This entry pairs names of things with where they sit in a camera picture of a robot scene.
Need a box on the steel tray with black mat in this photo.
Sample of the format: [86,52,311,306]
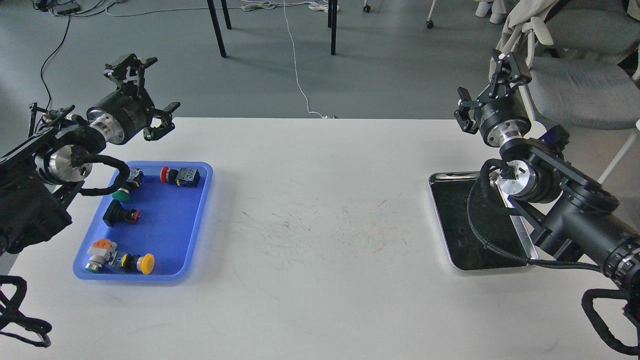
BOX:
[429,171,538,272]

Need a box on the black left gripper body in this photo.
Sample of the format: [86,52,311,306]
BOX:
[86,89,154,145]

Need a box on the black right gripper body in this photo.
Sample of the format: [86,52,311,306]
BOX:
[473,96,531,148]

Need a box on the red push button switch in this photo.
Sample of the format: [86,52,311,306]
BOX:
[159,166,201,188]

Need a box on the blue plastic tray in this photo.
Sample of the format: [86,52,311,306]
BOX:
[71,161,214,283]

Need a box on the black floor cable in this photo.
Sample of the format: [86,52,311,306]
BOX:
[33,0,101,112]

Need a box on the yellow push button switch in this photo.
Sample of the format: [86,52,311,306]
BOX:
[110,251,155,275]

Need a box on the black table leg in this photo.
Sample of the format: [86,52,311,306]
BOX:
[206,0,233,59]
[327,0,339,56]

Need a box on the black table leg right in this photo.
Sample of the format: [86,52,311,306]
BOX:
[327,0,339,56]

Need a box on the black power strip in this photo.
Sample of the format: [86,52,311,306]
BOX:
[50,1,81,17]

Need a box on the grey office chair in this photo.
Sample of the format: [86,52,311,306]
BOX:
[523,0,639,183]

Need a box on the green push button switch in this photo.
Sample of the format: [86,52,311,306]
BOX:
[110,167,145,203]

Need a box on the beige jacket on chair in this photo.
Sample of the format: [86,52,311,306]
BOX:
[491,0,567,69]

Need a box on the grey orange switch block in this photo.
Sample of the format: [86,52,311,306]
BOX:
[84,238,118,274]

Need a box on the white floor cable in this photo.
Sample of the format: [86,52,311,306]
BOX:
[105,0,341,120]

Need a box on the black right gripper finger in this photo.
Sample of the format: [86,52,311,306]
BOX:
[488,49,532,100]
[454,87,483,135]

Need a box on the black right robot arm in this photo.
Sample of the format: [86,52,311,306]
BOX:
[454,50,640,356]

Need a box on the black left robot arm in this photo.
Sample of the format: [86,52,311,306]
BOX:
[0,54,180,255]

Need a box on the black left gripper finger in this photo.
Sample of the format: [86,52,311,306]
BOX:
[142,102,181,141]
[103,54,158,93]

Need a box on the black table leg left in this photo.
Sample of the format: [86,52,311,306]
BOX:
[206,0,233,59]

